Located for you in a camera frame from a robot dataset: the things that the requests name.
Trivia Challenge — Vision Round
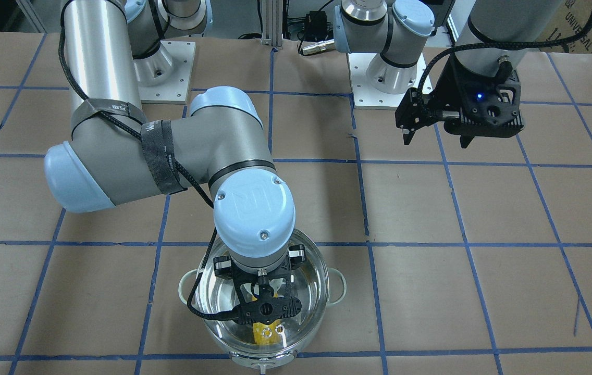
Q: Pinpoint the yellow corn cob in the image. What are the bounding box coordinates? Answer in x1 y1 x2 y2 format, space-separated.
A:
252 319 283 346

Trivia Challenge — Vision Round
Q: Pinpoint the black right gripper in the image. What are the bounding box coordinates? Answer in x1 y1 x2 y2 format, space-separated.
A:
213 245 308 301

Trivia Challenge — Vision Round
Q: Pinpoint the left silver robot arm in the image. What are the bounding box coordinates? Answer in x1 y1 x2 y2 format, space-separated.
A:
334 1 561 148

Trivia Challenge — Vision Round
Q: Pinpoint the grey-green cooking pot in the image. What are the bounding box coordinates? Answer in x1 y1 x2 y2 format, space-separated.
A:
179 229 347 369

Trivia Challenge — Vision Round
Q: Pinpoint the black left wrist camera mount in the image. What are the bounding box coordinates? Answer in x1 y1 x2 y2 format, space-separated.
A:
450 57 524 138

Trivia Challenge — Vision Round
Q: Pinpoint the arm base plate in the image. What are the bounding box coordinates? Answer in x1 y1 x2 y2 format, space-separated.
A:
348 53 426 110
132 41 196 104

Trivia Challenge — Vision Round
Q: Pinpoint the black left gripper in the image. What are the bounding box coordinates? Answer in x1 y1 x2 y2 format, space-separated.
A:
394 66 475 149

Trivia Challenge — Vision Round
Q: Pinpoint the glass pot lid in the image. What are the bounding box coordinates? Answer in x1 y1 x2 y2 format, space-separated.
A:
194 229 330 355

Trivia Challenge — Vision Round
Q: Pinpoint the cardboard box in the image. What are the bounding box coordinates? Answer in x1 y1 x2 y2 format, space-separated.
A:
537 1 592 53

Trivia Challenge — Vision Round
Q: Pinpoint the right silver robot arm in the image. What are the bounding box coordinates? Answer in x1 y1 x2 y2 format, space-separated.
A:
44 1 295 274

